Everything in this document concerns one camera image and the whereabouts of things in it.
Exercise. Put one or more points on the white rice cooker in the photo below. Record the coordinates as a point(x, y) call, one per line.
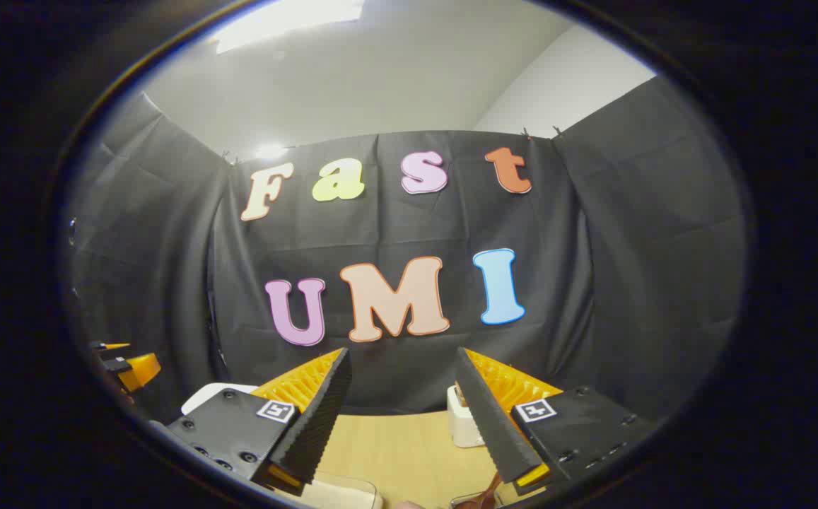
point(211, 393)

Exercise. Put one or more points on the white toaster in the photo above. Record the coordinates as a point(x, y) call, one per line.
point(462, 424)

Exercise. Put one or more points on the black backdrop cloth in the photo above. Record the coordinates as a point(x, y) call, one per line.
point(394, 233)

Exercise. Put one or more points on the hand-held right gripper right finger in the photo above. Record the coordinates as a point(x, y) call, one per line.
point(497, 431)

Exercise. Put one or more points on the brown wooden spoon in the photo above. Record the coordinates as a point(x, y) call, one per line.
point(485, 493)

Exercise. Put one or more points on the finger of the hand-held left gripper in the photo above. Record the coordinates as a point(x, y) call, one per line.
point(112, 346)
point(141, 369)

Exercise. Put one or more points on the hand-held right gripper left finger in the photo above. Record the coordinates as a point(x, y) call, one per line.
point(310, 431)

